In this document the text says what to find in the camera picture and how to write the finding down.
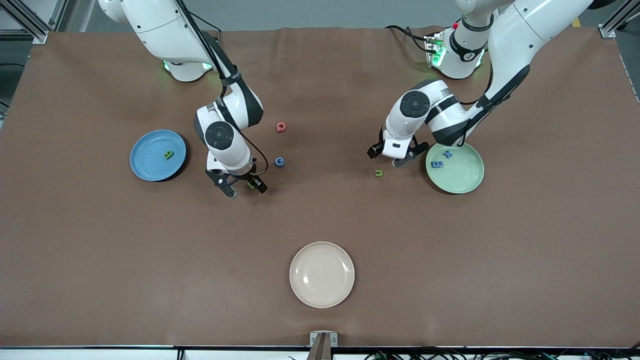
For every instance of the blue letter m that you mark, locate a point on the blue letter m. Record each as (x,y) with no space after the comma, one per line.
(437,164)

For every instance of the green plate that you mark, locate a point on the green plate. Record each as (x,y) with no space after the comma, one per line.
(457,175)

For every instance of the brown table mat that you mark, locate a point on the brown table mat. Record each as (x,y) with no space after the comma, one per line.
(320,220)

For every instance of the blue letter C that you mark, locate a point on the blue letter C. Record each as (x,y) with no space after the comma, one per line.
(276,161)

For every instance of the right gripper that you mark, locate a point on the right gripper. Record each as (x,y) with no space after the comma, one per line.
(251,178)

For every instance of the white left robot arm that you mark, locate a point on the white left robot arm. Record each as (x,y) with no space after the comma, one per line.
(525,30)

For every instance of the grey metal mount bracket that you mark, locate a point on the grey metal mount bracket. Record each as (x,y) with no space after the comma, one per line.
(315,339)

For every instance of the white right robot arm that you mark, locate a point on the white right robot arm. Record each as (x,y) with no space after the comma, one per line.
(160,25)

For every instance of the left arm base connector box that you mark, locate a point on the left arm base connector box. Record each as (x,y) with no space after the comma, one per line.
(434,50)

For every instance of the beige plate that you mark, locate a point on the beige plate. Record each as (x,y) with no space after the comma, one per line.
(322,275)

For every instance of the red letter Q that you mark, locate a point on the red letter Q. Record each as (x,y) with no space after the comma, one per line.
(281,130)

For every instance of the blue plate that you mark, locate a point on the blue plate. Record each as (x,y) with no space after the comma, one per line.
(150,162)

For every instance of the aluminium frame profile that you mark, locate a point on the aluminium frame profile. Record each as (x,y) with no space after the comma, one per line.
(609,31)
(40,36)

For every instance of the white table rail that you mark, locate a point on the white table rail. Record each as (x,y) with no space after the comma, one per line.
(100,355)

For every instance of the aluminium camera post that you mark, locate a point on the aluminium camera post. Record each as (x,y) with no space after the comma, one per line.
(322,352)

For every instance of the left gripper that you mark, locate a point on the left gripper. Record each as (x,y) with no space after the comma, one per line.
(374,150)

